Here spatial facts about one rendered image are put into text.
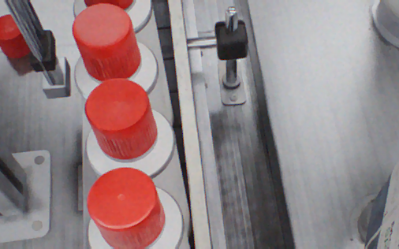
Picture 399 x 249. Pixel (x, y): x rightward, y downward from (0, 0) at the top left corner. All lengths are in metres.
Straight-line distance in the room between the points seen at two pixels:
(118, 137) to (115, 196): 0.04
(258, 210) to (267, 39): 0.17
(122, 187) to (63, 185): 0.30
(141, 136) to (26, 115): 0.32
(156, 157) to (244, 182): 0.23
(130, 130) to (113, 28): 0.06
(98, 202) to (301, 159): 0.27
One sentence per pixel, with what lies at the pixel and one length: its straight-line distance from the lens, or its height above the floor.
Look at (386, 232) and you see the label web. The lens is 0.37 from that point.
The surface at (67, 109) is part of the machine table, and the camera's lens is 0.61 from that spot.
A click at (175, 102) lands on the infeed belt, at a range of 0.54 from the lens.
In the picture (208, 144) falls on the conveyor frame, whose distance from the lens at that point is 0.51.
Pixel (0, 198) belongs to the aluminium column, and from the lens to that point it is 0.53.
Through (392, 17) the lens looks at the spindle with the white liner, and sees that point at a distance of 0.57.
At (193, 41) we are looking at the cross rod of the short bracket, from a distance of 0.54.
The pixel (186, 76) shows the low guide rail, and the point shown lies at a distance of 0.51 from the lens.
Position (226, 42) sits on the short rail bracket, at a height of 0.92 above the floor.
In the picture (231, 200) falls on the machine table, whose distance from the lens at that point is 0.54.
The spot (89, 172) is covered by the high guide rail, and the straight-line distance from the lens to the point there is 0.42.
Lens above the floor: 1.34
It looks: 62 degrees down
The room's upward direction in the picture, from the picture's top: 4 degrees clockwise
